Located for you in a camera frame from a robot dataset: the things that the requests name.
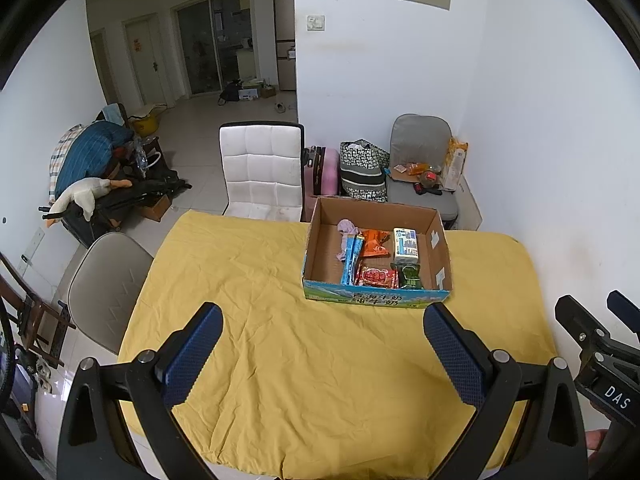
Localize wooden folding rack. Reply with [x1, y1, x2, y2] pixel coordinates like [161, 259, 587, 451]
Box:
[0, 255, 77, 367]

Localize white tissue pack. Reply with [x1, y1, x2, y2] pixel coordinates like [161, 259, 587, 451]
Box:
[391, 227, 420, 264]

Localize yellow tablecloth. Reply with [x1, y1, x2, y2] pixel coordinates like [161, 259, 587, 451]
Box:
[116, 209, 558, 480]

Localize white padded chair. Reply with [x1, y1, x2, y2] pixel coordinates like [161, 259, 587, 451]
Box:
[219, 121, 306, 223]

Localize printed cardboard box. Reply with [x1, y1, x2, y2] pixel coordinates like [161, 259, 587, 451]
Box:
[301, 196, 453, 309]

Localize yellow basin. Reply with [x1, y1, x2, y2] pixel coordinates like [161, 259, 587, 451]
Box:
[127, 105, 166, 136]

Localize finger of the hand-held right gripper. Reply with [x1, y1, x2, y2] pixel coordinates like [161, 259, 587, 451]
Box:
[606, 290, 640, 333]
[554, 295, 613, 356]

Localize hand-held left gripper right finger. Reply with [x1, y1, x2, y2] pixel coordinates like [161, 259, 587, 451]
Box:
[422, 302, 590, 480]

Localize green snack packet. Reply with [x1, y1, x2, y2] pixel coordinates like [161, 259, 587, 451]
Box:
[397, 262, 423, 290]

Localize long blue packet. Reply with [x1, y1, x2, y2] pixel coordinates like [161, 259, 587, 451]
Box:
[340, 234, 365, 286]

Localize wall outlet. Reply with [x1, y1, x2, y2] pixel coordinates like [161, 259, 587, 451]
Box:
[20, 227, 46, 266]

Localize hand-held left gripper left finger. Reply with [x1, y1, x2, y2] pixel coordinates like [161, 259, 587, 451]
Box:
[57, 301, 224, 480]

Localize glass sliding door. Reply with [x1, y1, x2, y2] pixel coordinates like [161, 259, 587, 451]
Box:
[170, 0, 256, 98]

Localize blue bedding bundle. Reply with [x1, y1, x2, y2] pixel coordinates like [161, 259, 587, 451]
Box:
[52, 121, 133, 201]

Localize grey cushioned seat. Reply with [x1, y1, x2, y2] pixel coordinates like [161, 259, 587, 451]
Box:
[385, 114, 460, 223]

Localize white goose plush toy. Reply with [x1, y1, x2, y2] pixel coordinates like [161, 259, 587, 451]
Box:
[42, 177, 133, 228]

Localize pink suitcase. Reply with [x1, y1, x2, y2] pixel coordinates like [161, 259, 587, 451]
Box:
[302, 146, 342, 200]

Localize black white patterned bag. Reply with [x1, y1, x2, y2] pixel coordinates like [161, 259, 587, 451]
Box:
[339, 140, 391, 203]

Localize small cardboard boxes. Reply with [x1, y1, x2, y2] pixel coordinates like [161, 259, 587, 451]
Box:
[239, 79, 277, 101]

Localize white door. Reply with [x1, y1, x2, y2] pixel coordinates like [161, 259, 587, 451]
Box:
[122, 15, 168, 108]

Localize brown cardboard box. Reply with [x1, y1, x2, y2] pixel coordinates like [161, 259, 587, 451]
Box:
[140, 192, 173, 221]

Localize plaid cloth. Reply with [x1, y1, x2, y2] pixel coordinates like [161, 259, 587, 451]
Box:
[49, 125, 83, 201]

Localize red snack packet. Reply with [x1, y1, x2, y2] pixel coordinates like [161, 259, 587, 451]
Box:
[356, 265, 399, 289]

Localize beige chair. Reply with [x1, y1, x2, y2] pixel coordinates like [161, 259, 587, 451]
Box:
[67, 232, 155, 356]

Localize orange snack packet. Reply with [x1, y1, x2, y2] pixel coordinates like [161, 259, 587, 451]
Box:
[359, 229, 392, 259]

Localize purple sock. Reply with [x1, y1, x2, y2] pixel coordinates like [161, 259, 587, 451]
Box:
[336, 219, 361, 263]

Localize orange white carton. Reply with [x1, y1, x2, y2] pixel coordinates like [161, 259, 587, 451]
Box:
[442, 136, 469, 192]

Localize grey cabinet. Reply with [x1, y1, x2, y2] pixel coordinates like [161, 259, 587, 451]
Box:
[274, 0, 296, 92]

